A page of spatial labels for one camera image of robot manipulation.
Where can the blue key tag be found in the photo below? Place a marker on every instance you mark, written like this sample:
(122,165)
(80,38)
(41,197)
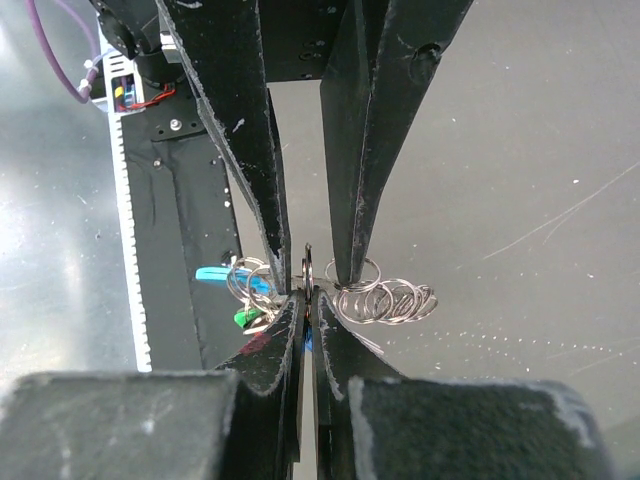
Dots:
(308,340)

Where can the green key tag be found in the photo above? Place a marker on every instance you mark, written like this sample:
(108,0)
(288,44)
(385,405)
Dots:
(245,317)

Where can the red key tag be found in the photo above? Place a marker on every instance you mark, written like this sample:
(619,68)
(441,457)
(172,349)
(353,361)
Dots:
(256,344)

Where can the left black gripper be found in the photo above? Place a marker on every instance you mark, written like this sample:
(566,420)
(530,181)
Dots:
(376,60)

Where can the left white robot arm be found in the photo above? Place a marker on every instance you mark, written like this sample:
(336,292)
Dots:
(135,30)

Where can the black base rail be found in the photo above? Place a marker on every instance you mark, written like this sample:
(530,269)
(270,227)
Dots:
(176,215)

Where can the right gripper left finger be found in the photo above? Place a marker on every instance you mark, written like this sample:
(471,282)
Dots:
(238,421)

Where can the metal key disc blue handle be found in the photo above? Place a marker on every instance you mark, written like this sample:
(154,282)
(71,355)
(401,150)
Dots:
(391,301)

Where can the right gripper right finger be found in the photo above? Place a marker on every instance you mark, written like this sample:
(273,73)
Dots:
(372,422)

